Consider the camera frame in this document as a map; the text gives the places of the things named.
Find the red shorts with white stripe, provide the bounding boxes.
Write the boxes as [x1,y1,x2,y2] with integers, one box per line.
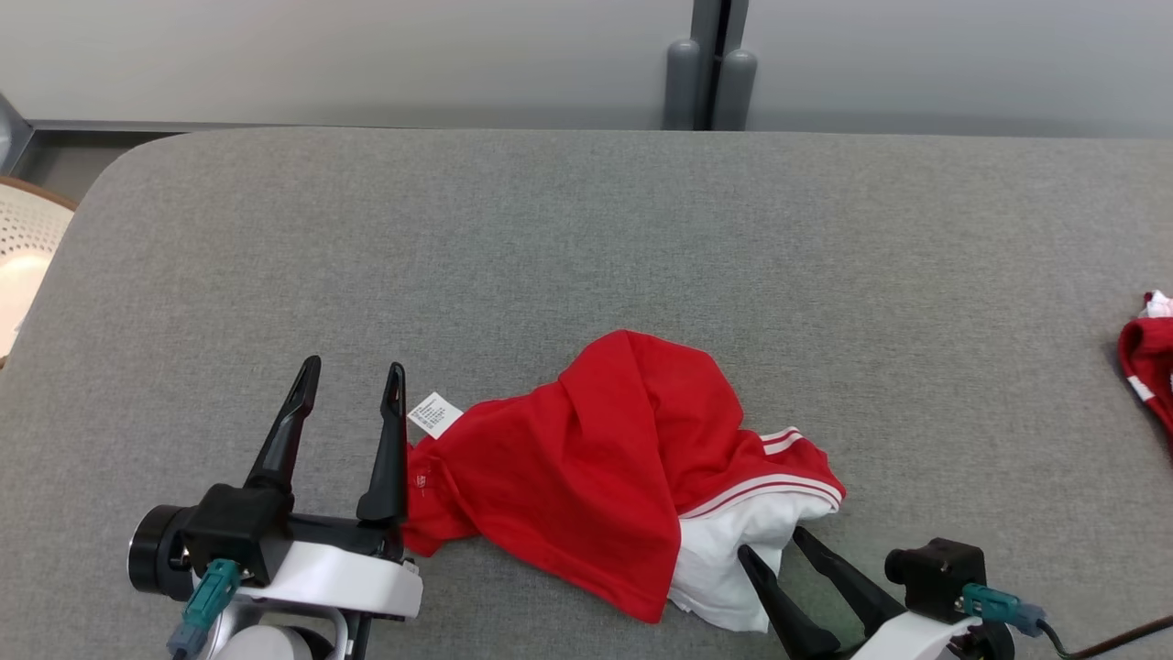
[1117,291,1173,434]

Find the white perforated laundry basket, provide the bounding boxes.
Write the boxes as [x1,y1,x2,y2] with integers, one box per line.
[0,176,77,369]

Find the dark grey vertical frame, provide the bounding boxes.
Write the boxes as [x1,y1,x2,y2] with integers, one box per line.
[691,0,750,131]

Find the grey rounded post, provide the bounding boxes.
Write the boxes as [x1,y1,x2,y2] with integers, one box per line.
[712,49,759,131]
[663,38,703,131]

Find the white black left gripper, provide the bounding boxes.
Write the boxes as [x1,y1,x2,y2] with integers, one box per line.
[234,355,425,626]

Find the red white T-shirt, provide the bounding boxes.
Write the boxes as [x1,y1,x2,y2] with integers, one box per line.
[401,329,847,634]

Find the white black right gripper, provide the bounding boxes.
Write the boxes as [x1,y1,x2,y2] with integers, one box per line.
[737,526,983,660]

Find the teal cable connector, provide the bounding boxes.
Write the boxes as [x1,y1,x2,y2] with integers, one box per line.
[166,558,243,658]
[959,583,1047,639]

